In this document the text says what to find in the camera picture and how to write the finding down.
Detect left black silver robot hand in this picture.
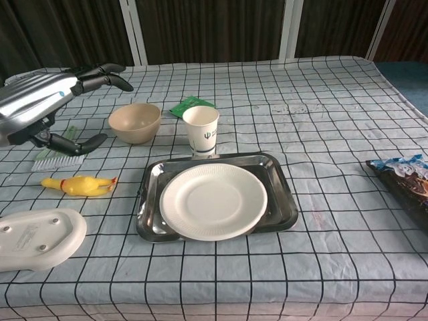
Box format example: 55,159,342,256
0,63,134,156

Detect beige bowl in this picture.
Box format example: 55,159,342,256
108,102,162,145

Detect white paper plate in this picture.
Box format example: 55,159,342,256
158,163,269,242

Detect white paper cup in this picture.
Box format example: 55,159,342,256
182,106,220,156

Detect stainless steel tray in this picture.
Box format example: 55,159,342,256
135,152,300,244

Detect green brush white bristles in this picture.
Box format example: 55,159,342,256
31,125,84,173

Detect yellow rubber chicken toy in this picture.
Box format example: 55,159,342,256
40,175,118,197

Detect green foil packet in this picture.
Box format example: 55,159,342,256
168,95,217,118

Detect dark brown curtain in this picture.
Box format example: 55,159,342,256
0,0,428,90

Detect checked blue tablecloth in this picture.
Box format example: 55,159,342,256
0,55,428,321

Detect blue padded bench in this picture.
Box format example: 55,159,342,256
372,60,428,118

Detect dark snack bag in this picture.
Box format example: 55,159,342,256
365,153,428,213

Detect white frame post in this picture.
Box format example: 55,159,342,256
278,0,304,62
365,0,396,61
119,0,148,66

